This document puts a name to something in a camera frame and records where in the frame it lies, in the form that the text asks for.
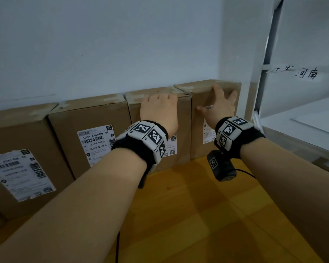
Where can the person's left hand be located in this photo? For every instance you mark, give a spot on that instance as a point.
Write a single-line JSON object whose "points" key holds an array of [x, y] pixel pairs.
{"points": [[160, 112]]}

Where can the person's right hand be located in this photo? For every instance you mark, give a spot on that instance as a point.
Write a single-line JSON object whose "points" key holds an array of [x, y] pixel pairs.
{"points": [[222, 109]]}

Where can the person's right forearm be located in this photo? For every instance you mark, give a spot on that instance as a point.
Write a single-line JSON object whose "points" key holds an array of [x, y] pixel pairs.
{"points": [[296, 183]]}

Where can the person's left forearm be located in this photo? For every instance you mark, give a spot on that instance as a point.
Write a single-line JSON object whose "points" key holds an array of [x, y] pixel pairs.
{"points": [[71, 210]]}

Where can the black wristband with marker tiles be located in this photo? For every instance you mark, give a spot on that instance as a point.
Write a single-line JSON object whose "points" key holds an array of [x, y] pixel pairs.
{"points": [[235, 134], [145, 139]]}

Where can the white metal rack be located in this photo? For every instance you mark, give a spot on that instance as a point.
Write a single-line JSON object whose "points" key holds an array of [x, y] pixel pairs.
{"points": [[263, 52]]}

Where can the white tape strip with handwriting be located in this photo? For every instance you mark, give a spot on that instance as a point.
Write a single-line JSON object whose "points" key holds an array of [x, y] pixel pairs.
{"points": [[290, 71]]}

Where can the white paper sheet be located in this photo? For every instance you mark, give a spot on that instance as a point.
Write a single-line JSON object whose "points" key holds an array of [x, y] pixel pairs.
{"points": [[320, 123]]}

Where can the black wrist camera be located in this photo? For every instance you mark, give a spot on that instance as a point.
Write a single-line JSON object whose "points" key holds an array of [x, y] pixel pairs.
{"points": [[222, 168], [142, 179]]}

